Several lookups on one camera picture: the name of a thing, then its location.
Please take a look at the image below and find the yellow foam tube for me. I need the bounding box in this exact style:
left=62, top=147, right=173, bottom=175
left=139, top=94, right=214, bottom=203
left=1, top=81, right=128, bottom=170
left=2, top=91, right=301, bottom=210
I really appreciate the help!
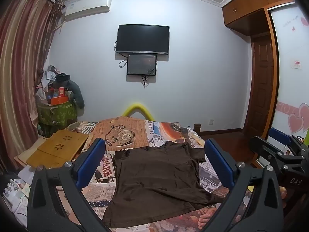
left=122, top=103, right=155, bottom=121

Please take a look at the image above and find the red box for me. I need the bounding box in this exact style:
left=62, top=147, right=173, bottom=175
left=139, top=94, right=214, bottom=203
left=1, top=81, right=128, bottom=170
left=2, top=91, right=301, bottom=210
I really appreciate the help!
left=50, top=96, right=69, bottom=106

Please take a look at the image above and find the dark brown t-shirt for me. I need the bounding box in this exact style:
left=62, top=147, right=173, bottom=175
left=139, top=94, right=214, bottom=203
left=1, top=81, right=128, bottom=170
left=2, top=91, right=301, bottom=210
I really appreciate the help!
left=103, top=141, right=226, bottom=229

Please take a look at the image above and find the white air conditioner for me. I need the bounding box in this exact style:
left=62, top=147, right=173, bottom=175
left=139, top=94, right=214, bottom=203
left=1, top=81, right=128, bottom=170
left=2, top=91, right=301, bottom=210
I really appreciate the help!
left=64, top=0, right=112, bottom=21

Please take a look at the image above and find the brown wooden door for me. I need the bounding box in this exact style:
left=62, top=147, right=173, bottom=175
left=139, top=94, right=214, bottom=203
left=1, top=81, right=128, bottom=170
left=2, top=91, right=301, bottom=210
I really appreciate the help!
left=243, top=32, right=276, bottom=136

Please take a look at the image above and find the light wooden board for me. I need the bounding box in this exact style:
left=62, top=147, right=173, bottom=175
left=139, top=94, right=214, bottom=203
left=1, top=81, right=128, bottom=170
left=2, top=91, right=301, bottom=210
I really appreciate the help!
left=14, top=136, right=49, bottom=167

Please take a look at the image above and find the small black monitor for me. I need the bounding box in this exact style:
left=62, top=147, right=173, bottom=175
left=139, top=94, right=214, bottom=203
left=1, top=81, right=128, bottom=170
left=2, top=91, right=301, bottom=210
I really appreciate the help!
left=127, top=54, right=158, bottom=76

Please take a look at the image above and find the pile of papers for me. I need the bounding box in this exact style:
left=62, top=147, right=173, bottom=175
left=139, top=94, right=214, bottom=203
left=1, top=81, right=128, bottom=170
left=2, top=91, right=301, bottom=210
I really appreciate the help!
left=2, top=165, right=33, bottom=220

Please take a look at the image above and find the black wall television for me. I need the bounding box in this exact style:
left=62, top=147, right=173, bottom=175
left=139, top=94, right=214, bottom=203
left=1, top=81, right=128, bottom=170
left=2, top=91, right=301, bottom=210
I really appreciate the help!
left=115, top=24, right=170, bottom=55

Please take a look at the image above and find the wooden lap desk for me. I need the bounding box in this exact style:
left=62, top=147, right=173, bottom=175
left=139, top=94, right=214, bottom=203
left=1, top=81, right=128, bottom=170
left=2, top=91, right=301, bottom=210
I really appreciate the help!
left=26, top=130, right=89, bottom=168

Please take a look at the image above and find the wooden overhead cabinet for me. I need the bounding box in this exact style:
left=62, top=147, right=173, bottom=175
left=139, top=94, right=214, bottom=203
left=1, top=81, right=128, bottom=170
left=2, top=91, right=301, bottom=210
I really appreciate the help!
left=222, top=0, right=302, bottom=32

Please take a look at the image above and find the pile of clutter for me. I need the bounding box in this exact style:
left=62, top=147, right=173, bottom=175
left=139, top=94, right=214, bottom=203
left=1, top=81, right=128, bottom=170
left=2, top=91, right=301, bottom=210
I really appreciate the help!
left=36, top=65, right=73, bottom=102

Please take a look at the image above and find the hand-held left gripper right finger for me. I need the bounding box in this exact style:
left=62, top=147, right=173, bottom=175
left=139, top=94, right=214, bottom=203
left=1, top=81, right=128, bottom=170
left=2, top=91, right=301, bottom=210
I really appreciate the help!
left=204, top=138, right=284, bottom=232

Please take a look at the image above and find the green cloth covered cabinet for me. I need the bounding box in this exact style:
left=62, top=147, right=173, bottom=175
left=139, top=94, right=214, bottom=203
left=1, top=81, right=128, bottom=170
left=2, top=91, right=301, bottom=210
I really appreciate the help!
left=37, top=101, right=78, bottom=136

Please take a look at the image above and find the striped red curtain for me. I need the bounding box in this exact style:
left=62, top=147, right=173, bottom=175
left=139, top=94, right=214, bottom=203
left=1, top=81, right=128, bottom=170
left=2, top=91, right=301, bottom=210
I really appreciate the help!
left=0, top=0, right=64, bottom=172

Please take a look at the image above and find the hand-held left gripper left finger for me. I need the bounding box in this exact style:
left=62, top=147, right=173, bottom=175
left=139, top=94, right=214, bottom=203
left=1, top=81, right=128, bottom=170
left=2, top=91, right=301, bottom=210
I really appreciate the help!
left=26, top=138, right=107, bottom=232

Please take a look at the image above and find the grey plush toy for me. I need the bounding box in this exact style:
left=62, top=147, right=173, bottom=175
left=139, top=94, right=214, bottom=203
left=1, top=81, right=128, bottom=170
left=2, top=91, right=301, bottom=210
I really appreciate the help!
left=66, top=80, right=85, bottom=108

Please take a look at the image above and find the printed blanket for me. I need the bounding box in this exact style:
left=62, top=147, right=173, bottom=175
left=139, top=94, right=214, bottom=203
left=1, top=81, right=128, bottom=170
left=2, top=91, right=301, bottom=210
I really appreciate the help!
left=14, top=116, right=256, bottom=232

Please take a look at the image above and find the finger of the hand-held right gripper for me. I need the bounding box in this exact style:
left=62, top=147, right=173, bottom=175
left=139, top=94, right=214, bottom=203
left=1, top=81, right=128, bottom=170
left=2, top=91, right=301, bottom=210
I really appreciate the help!
left=268, top=127, right=303, bottom=154
left=249, top=136, right=306, bottom=169

